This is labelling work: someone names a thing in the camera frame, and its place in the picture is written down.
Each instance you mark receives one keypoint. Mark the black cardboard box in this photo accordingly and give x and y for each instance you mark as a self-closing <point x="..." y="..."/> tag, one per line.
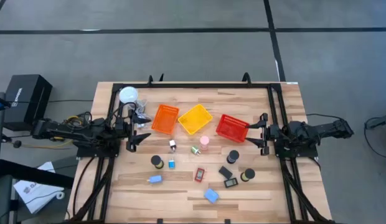
<point x="28" y="96"/>

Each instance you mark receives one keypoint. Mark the red plastic basket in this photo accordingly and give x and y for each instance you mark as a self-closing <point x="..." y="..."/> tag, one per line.
<point x="232" y="128"/>

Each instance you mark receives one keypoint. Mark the black metal table frame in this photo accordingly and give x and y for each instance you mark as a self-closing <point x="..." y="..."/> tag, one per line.
<point x="196" y="85"/>

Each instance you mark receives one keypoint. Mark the pink hourglass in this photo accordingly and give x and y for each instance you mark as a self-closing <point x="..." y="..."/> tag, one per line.
<point x="204" y="141"/>

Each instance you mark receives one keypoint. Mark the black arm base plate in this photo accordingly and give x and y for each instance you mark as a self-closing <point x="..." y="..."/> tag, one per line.
<point x="87" y="153"/>
<point x="305" y="152"/>

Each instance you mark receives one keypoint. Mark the light blue power bank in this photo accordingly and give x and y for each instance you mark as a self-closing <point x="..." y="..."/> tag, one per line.
<point x="211" y="196"/>

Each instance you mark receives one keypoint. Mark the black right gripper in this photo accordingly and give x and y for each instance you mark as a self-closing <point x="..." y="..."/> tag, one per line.
<point x="265" y="137"/>

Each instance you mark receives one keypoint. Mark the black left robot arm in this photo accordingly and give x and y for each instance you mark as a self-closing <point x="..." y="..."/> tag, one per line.
<point x="56" y="129"/>

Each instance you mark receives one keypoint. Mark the small red digital timer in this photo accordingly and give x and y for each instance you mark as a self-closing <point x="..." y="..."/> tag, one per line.
<point x="199" y="175"/>

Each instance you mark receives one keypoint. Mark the green and white plug charger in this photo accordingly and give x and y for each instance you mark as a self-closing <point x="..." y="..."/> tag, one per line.
<point x="195" y="150"/>

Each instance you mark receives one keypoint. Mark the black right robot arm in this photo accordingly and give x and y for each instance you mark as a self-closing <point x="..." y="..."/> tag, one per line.
<point x="320" y="129"/>

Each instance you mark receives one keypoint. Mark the black hourglass yellow sand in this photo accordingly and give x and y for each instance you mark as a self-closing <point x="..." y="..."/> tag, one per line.
<point x="249" y="173"/>
<point x="156" y="160"/>

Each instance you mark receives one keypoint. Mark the black hourglass red sand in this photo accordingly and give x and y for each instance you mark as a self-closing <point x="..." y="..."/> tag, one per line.
<point x="233" y="155"/>

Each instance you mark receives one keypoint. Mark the light blue multi-port charger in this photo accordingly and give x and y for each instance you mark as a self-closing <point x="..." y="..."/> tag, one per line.
<point x="155" y="179"/>

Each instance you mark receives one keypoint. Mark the black digital timer with display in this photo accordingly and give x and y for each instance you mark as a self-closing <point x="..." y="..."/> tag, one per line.
<point x="231" y="183"/>

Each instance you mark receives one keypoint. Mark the small black knob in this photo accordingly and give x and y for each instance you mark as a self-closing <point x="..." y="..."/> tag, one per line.
<point x="17" y="144"/>

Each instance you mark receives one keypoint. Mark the white mushroom-shaped lamp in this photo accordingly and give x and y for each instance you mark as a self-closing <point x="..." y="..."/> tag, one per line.
<point x="128" y="94"/>

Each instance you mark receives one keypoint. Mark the teal and white cube charger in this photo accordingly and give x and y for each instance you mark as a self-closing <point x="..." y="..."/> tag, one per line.
<point x="171" y="164"/>

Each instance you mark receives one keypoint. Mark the white printed paper sheet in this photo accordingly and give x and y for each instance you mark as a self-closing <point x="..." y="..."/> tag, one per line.
<point x="37" y="194"/>

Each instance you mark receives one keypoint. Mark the blue screen device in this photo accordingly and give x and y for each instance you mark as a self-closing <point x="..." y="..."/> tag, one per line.
<point x="0" y="105"/>

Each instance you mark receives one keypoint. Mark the black rectangular device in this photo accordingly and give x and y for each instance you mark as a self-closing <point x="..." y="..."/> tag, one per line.
<point x="225" y="172"/>

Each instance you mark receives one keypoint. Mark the yellow plastic basket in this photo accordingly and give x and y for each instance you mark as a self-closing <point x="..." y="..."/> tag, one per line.
<point x="195" y="119"/>

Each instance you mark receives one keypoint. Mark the black beam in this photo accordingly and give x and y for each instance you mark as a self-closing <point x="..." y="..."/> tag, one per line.
<point x="34" y="174"/>

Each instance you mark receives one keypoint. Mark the orange plastic basket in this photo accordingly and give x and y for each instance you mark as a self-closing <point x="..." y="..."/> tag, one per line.
<point x="165" y="119"/>

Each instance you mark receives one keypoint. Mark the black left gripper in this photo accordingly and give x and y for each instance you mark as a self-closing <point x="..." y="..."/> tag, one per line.
<point x="131" y="133"/>

